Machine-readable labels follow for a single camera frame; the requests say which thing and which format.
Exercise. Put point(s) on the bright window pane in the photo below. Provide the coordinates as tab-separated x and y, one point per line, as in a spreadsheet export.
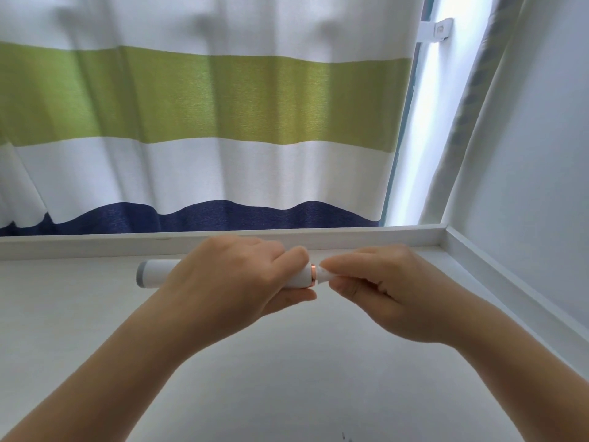
432	124

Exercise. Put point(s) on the white green blue striped curtain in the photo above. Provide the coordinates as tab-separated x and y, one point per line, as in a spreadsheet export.
207	101

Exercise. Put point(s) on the person's right forearm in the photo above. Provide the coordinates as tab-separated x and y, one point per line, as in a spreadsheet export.
524	372

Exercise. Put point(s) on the white window bracket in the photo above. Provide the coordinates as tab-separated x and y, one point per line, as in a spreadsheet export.
435	29

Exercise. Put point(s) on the person's right hand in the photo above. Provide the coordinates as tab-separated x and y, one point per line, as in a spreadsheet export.
405	294

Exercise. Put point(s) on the person's left forearm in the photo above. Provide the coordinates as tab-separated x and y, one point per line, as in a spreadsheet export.
101	377

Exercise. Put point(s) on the person's left hand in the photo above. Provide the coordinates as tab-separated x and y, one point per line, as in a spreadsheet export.
230	280

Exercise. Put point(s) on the white toothbrush head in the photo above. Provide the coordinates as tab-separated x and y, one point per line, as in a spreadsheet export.
324	272

